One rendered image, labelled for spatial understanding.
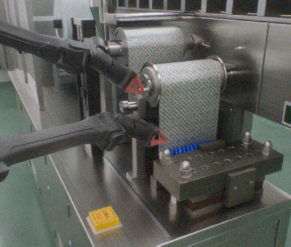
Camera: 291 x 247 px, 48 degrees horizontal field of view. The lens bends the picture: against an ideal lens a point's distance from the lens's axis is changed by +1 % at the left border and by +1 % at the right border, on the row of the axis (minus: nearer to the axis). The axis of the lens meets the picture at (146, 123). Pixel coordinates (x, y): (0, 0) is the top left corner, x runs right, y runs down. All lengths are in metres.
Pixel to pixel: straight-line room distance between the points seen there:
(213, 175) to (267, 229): 0.30
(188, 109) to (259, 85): 0.24
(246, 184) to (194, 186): 0.18
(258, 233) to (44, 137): 0.75
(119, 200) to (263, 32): 0.70
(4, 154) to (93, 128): 0.25
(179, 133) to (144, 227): 0.33
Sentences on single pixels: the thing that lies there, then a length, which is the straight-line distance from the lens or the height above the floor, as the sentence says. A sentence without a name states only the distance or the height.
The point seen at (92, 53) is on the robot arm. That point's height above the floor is 1.37.
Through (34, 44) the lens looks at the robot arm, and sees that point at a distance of 0.95.
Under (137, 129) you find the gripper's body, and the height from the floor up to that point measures 1.14.
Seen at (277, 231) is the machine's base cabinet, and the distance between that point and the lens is 1.24.
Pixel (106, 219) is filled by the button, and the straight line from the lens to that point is 0.99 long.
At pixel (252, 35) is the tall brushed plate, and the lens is 1.16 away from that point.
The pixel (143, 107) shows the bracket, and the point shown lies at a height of 1.17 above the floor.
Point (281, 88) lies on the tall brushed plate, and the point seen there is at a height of 1.25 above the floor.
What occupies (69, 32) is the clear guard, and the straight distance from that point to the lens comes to 1.96.
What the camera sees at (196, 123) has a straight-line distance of 1.14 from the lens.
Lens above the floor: 1.52
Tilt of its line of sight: 21 degrees down
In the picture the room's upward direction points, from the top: straight up
